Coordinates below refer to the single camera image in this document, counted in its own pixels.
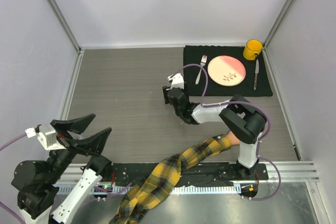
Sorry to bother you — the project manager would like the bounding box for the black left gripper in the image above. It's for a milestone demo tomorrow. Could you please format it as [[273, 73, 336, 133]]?
[[46, 113, 112, 183]]

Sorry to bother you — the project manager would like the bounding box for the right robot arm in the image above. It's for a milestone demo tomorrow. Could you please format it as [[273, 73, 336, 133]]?
[[162, 86, 269, 179]]

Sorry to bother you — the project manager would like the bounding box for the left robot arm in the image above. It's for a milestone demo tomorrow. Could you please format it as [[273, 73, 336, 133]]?
[[11, 113, 112, 223]]

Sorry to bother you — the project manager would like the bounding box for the mannequin hand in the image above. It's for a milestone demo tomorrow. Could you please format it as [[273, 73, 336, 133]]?
[[226, 131, 240, 146]]

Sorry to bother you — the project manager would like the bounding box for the silver fork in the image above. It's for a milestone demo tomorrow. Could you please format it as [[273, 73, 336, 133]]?
[[195, 55, 207, 85]]

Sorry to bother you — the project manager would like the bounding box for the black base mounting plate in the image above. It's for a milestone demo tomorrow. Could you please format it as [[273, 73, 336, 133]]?
[[109, 162, 269, 187]]

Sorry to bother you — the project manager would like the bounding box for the pink and cream plate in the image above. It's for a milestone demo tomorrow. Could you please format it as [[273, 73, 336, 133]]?
[[207, 56, 246, 87]]

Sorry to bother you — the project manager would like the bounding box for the yellow plaid shirt sleeve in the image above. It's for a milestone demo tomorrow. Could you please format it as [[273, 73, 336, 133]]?
[[110, 134, 232, 223]]

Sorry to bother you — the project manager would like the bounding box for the black cloth placemat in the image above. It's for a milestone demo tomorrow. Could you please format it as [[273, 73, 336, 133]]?
[[183, 45, 273, 97]]

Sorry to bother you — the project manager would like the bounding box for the yellow mug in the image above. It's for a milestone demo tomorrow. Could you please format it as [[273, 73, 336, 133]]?
[[243, 39, 263, 61]]

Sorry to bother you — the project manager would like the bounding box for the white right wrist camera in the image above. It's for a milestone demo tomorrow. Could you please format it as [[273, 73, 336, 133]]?
[[167, 73, 184, 89]]

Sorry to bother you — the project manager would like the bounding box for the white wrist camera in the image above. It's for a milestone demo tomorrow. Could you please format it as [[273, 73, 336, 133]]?
[[25, 124, 65, 151], [167, 73, 184, 89]]

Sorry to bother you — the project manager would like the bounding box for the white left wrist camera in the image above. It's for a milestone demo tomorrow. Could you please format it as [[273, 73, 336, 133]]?
[[25, 124, 65, 151]]

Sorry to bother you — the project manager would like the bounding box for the knife with mottled handle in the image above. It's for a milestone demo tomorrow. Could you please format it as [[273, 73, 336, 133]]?
[[253, 58, 259, 91]]

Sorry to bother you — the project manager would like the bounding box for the white slotted cable duct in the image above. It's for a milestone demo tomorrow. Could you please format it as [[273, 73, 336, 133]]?
[[56, 184, 242, 196]]

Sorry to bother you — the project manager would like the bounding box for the aluminium frame rail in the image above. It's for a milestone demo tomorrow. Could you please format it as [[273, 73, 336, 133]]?
[[57, 161, 320, 184]]

